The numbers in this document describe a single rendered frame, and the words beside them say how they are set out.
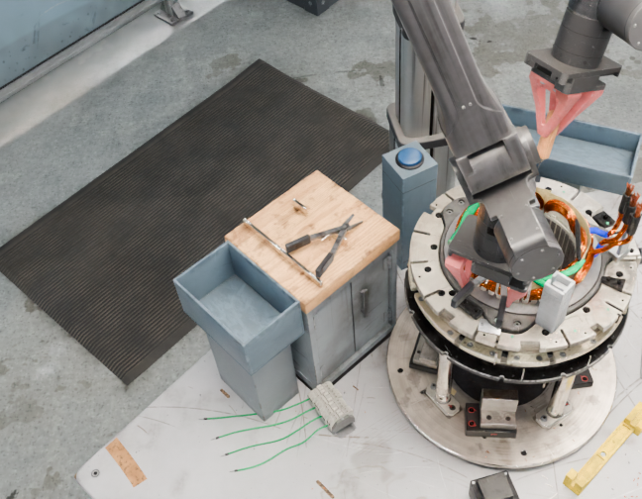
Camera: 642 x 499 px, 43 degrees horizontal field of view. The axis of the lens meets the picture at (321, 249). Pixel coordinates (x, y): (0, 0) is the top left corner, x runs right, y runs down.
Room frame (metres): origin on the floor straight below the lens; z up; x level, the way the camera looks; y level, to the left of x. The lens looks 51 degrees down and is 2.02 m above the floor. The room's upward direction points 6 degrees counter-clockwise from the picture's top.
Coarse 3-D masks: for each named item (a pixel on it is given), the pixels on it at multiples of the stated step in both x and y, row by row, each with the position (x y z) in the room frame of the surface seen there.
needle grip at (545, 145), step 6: (552, 114) 0.71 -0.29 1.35; (546, 120) 0.72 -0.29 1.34; (558, 126) 0.71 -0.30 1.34; (552, 132) 0.70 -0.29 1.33; (540, 138) 0.71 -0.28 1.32; (546, 138) 0.70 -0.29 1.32; (552, 138) 0.70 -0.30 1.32; (540, 144) 0.70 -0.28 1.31; (546, 144) 0.70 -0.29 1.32; (552, 144) 0.70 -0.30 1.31; (540, 150) 0.70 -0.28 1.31; (546, 150) 0.70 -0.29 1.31; (540, 156) 0.70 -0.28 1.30; (546, 156) 0.69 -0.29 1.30
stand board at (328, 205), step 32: (288, 192) 0.90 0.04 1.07; (320, 192) 0.90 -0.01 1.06; (256, 224) 0.84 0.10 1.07; (288, 224) 0.83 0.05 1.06; (320, 224) 0.83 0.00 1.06; (352, 224) 0.82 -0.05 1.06; (384, 224) 0.81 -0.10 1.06; (256, 256) 0.78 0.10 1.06; (320, 256) 0.76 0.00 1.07; (352, 256) 0.76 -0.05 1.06; (288, 288) 0.71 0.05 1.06; (320, 288) 0.70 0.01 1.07
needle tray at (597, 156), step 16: (512, 112) 1.05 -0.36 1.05; (528, 112) 1.03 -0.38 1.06; (528, 128) 1.03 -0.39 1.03; (576, 128) 1.00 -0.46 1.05; (592, 128) 0.98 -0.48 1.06; (608, 128) 0.97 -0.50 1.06; (560, 144) 0.99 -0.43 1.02; (576, 144) 0.98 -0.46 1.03; (592, 144) 0.98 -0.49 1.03; (608, 144) 0.97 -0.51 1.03; (624, 144) 0.96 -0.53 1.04; (640, 144) 0.93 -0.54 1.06; (544, 160) 0.92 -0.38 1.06; (560, 160) 0.91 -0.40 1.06; (576, 160) 0.94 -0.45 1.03; (592, 160) 0.94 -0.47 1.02; (608, 160) 0.93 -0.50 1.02; (624, 160) 0.93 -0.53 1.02; (544, 176) 0.92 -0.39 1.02; (560, 176) 0.90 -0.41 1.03; (576, 176) 0.89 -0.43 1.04; (592, 176) 0.88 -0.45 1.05; (608, 176) 0.87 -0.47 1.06; (624, 176) 0.86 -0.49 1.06
